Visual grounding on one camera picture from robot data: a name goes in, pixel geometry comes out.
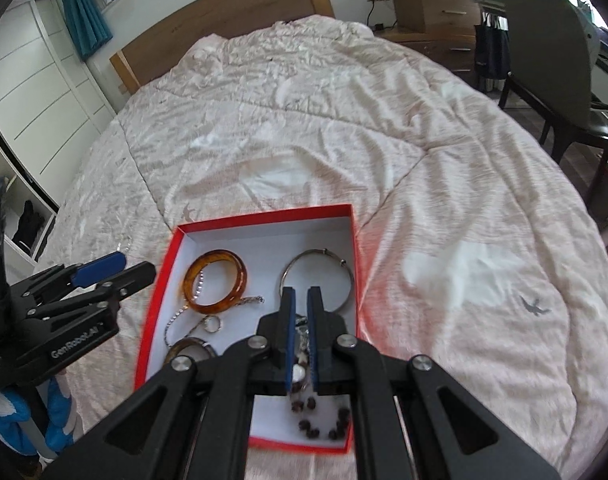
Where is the amber resin bangle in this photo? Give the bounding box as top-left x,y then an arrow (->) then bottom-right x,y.
181,249 -> 247,314

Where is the silver chain necklace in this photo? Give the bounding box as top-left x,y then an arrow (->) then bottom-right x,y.
163,271 -> 266,348

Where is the thin dark metal bangle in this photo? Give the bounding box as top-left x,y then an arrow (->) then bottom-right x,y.
278,248 -> 356,313

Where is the red jewelry box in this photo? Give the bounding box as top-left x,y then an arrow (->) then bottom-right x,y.
135,205 -> 360,455

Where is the dark brown bangle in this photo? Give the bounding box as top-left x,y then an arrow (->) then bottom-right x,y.
164,337 -> 218,364

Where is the open white shelf unit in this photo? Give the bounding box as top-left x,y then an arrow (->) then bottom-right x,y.
0,140 -> 58,284

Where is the white wardrobe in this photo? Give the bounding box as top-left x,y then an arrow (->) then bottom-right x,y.
0,0 -> 115,204

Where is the pink quilted bedspread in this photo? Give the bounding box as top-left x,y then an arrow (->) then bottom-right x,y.
39,16 -> 608,479

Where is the teal curtain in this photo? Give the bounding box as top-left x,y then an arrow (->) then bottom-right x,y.
61,0 -> 113,62

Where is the wooden headboard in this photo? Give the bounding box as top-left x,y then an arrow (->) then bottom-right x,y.
110,0 -> 334,94

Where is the dark desk chair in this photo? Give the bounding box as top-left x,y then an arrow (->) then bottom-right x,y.
499,0 -> 608,205

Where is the wooden dresser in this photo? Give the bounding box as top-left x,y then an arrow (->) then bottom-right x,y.
377,0 -> 480,87

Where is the dark bead bracelet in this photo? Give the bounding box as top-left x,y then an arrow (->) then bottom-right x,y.
287,328 -> 353,441

